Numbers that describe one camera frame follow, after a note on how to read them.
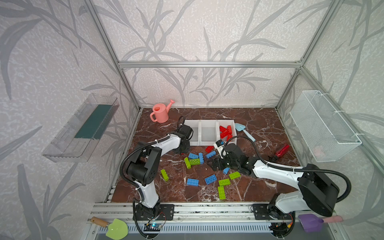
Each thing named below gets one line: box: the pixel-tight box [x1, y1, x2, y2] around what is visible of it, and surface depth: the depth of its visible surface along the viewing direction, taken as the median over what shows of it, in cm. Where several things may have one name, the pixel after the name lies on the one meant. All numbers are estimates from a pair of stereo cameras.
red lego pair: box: [224, 125, 233, 136], surface depth 104 cm
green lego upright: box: [184, 157, 192, 169], surface depth 90 cm
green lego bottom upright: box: [217, 186, 226, 200], surface depth 80 cm
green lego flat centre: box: [189, 158, 201, 166], surface depth 92 cm
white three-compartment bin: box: [184, 119, 237, 146], surface depth 104 cm
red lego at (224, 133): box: [220, 130, 229, 139], surface depth 104 cm
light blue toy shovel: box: [235, 123, 256, 142], surface depth 107 cm
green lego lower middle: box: [218, 178, 231, 187], surface depth 85 cm
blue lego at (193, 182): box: [186, 178, 200, 187], surface depth 84 cm
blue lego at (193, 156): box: [188, 153, 199, 159], surface depth 95 cm
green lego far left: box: [160, 169, 169, 182], surface depth 86 cm
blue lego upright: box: [198, 152, 204, 165], surface depth 93 cm
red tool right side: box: [275, 144, 290, 158], surface depth 95 cm
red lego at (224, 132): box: [219, 125, 231, 137], surface depth 105 cm
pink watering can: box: [149, 99, 175, 123], surface depth 109 cm
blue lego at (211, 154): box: [206, 150, 217, 159], surface depth 93 cm
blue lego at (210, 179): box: [204, 174, 218, 185], surface depth 86 cm
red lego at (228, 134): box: [223, 131, 233, 142], surface depth 104 cm
